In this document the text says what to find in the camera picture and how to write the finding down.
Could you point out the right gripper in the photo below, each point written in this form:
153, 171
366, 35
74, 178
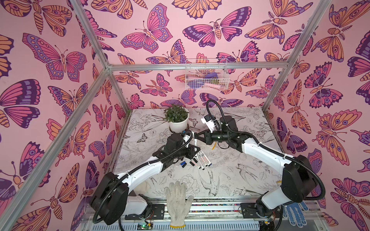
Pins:
208, 137

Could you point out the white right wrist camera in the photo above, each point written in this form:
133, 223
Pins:
211, 122

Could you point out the white knit glove front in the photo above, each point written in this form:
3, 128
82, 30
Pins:
178, 204

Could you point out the green plant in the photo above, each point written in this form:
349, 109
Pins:
176, 114

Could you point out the white plant pot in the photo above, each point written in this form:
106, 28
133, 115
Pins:
179, 127

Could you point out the green circuit board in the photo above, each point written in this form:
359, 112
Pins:
144, 226

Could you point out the white wire basket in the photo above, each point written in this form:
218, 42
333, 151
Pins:
207, 76

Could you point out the blue dotted glove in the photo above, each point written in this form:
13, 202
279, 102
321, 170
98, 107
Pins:
294, 213

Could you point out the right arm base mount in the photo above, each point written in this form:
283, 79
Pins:
258, 211

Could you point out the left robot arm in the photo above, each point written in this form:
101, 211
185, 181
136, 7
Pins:
114, 196

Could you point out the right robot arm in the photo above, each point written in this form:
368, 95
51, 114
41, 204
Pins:
299, 181

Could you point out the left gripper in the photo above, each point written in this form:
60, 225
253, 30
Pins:
189, 150

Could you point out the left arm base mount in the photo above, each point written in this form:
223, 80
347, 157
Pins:
156, 210

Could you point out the white marker red label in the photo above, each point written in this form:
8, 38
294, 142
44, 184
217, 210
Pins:
196, 165

